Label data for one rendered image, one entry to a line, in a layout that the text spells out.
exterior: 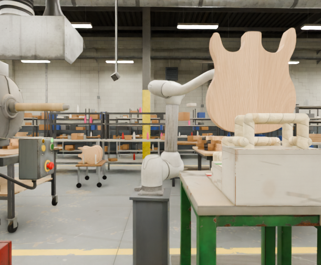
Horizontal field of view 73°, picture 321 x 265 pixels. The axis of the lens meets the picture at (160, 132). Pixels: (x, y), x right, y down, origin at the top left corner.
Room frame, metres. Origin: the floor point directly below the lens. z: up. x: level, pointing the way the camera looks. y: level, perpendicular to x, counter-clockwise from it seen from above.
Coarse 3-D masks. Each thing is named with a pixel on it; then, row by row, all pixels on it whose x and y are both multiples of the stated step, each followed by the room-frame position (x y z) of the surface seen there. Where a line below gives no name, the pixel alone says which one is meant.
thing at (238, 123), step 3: (237, 120) 0.75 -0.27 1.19; (240, 120) 0.75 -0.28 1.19; (237, 123) 0.75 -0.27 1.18; (240, 123) 0.75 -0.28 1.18; (237, 126) 0.75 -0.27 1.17; (240, 126) 0.75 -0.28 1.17; (237, 129) 0.75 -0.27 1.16; (240, 129) 0.75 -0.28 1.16; (237, 132) 0.75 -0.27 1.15; (240, 132) 0.75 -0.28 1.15; (237, 135) 0.75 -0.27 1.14; (240, 135) 0.75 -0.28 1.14
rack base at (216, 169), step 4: (212, 164) 0.95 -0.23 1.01; (212, 168) 0.95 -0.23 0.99; (216, 168) 0.88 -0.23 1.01; (220, 168) 0.82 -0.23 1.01; (212, 172) 0.95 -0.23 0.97; (216, 172) 0.88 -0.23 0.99; (220, 172) 0.82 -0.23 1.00; (212, 176) 0.95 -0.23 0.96; (216, 176) 0.88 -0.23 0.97; (220, 176) 0.82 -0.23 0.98; (212, 180) 0.95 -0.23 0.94; (216, 180) 0.88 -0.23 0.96; (220, 180) 0.82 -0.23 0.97; (216, 184) 0.88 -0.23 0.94; (220, 184) 0.82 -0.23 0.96; (220, 188) 0.82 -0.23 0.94
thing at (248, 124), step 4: (244, 120) 0.68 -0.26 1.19; (248, 120) 0.67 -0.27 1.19; (252, 120) 0.67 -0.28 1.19; (244, 124) 0.68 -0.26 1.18; (248, 124) 0.67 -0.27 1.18; (252, 124) 0.67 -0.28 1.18; (244, 128) 0.68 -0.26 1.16; (248, 128) 0.67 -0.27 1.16; (252, 128) 0.67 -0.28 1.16; (244, 132) 0.68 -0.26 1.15; (248, 132) 0.67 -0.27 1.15; (252, 132) 0.67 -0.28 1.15; (244, 136) 0.68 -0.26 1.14; (248, 136) 0.67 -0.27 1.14; (252, 136) 0.67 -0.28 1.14; (248, 140) 0.67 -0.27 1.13; (252, 140) 0.67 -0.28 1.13; (248, 144) 0.67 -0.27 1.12; (252, 144) 0.67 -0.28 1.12; (244, 148) 0.68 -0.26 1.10; (248, 148) 0.67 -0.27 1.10; (252, 148) 0.67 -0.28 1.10
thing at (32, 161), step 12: (24, 144) 1.05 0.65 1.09; (36, 144) 1.05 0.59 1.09; (48, 144) 1.14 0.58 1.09; (24, 156) 1.05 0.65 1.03; (36, 156) 1.05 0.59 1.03; (48, 156) 1.14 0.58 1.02; (24, 168) 1.05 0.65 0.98; (36, 168) 1.05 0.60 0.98; (48, 168) 1.14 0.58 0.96; (12, 180) 1.05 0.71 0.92; (36, 180) 1.10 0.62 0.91
